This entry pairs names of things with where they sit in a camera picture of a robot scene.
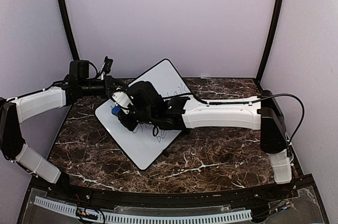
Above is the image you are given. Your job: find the black frame post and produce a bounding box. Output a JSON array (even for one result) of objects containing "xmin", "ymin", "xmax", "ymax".
[
  {"xmin": 254, "ymin": 0, "xmax": 283, "ymax": 89},
  {"xmin": 58, "ymin": 0, "xmax": 80, "ymax": 60}
]

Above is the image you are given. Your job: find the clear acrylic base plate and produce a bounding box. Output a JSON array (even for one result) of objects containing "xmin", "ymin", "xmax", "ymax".
[{"xmin": 20, "ymin": 189, "xmax": 325, "ymax": 223}]

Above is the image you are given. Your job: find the left black frame post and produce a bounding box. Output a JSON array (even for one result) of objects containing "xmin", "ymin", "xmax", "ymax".
[{"xmin": 58, "ymin": 0, "xmax": 80, "ymax": 60}]

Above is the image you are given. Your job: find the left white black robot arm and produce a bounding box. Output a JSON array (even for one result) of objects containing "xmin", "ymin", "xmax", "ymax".
[{"xmin": 1, "ymin": 58, "xmax": 127, "ymax": 201}]

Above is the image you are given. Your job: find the right black frame post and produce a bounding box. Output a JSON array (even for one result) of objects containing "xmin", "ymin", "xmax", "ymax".
[{"xmin": 254, "ymin": 0, "xmax": 283, "ymax": 89}]

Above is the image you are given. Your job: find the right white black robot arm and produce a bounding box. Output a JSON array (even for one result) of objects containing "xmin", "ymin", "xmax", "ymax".
[{"xmin": 110, "ymin": 81, "xmax": 292, "ymax": 200}]

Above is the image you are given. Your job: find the blue whiteboard eraser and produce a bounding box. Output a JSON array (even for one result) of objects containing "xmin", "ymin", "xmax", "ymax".
[{"xmin": 110, "ymin": 106, "xmax": 121, "ymax": 116}]

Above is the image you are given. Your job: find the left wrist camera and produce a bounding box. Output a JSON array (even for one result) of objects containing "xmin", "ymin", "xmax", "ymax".
[{"xmin": 98, "ymin": 56, "xmax": 114, "ymax": 80}]

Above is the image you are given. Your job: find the black curved front rail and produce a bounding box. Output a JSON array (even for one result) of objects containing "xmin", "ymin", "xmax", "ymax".
[{"xmin": 26, "ymin": 174, "xmax": 314, "ymax": 209}]

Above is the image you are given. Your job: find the white whiteboard black frame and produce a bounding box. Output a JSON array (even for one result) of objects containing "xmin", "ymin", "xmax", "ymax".
[{"xmin": 95, "ymin": 59, "xmax": 190, "ymax": 170}]

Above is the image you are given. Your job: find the white slotted cable duct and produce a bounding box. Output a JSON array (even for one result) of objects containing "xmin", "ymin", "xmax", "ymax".
[{"xmin": 34, "ymin": 196, "xmax": 252, "ymax": 223}]

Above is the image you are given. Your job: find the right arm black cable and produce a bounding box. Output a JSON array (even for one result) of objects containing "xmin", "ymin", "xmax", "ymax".
[{"xmin": 163, "ymin": 93, "xmax": 305, "ymax": 143}]

